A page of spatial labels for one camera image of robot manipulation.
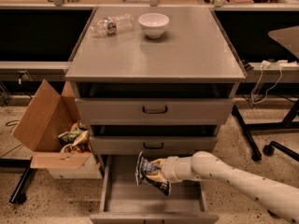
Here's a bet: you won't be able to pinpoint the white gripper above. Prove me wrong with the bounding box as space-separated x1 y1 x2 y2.
146 156 192 190

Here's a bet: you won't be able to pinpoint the blue chip bag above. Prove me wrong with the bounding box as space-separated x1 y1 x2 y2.
135 152 171 196

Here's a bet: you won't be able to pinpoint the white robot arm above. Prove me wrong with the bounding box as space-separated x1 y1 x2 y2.
136 151 299 224

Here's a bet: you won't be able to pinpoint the middle grey drawer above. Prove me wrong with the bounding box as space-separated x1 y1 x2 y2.
90 136 217 156

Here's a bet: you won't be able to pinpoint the bottom grey open drawer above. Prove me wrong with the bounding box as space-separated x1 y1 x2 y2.
90 156 218 224

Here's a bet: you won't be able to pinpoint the top grey drawer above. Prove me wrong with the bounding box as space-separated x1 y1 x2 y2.
75 98 234 125

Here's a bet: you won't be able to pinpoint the grey drawer cabinet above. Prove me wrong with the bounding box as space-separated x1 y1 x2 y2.
64 6 247 173

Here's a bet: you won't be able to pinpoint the snack bags in box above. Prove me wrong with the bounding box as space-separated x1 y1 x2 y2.
58 121 92 154

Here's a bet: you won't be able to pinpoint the black table leg right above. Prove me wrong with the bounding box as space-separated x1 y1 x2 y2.
232 100 299 161

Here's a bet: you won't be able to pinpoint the black table leg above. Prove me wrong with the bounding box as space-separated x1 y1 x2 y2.
232 100 299 161
0 158 33 204

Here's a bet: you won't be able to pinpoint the brown cardboard box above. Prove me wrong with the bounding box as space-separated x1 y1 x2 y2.
12 79 103 179

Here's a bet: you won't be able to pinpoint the black office chair base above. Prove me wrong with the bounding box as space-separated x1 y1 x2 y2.
263 141 299 161

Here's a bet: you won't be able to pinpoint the black table leg left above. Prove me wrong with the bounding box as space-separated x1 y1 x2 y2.
0 158 33 204

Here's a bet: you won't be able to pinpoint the white ceramic bowl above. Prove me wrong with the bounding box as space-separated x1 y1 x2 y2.
138 13 170 38

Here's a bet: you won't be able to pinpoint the clear plastic water bottle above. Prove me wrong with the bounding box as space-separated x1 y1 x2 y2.
91 13 135 37

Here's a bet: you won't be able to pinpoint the white cables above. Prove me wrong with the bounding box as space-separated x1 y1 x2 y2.
249 59 291 105

